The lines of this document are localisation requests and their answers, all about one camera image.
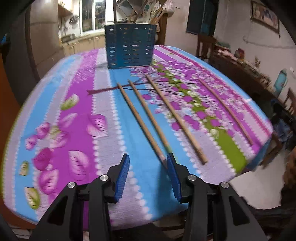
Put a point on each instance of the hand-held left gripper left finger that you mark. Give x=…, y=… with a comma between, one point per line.
x=121, y=178

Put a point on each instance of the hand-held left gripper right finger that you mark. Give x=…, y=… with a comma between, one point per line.
x=174, y=178

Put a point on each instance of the blue perforated utensil holder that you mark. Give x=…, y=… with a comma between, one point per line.
x=130, y=46

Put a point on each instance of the person's right forearm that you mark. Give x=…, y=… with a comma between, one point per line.
x=290, y=176

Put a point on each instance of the floral striped tablecloth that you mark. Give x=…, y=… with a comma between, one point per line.
x=76, y=139

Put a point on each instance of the dark wooden side table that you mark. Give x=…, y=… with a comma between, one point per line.
x=245, y=71

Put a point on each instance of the pink cloth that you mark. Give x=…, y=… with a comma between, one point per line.
x=223, y=52

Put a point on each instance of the wooden chair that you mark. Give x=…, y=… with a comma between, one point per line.
x=205, y=46

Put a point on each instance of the beige lower kitchen cabinets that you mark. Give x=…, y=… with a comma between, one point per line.
x=85, y=45

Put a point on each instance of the red jar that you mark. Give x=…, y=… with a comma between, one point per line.
x=239, y=53

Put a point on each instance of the light blue container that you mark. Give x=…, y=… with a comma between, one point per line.
x=281, y=81

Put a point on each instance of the steel rice cooker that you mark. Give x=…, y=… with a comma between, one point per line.
x=68, y=37

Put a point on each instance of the grey refrigerator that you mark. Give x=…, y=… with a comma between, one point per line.
x=44, y=34

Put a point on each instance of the kitchen window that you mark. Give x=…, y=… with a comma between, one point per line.
x=97, y=16

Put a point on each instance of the dark window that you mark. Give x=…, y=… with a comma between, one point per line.
x=202, y=16

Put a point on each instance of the round metal strainer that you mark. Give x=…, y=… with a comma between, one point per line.
x=74, y=19

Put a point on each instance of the white plastic bag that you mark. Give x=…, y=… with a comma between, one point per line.
x=169, y=5

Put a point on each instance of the framed wall picture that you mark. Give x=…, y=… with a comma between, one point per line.
x=264, y=15

